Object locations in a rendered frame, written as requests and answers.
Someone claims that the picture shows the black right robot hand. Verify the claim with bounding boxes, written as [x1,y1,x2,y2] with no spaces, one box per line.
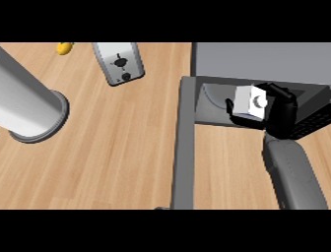
[224,82,299,141]

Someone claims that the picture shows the white milk carton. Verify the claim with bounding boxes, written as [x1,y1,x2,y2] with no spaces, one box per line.
[232,85,271,120]

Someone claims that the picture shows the yellow fruit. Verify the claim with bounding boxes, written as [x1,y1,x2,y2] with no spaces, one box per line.
[55,42,77,56]

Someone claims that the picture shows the white cylindrical appliance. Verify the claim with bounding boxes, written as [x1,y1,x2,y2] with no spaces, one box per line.
[0,42,71,144]

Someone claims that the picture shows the grey microwave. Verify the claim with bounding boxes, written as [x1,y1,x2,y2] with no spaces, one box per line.
[191,42,331,141]

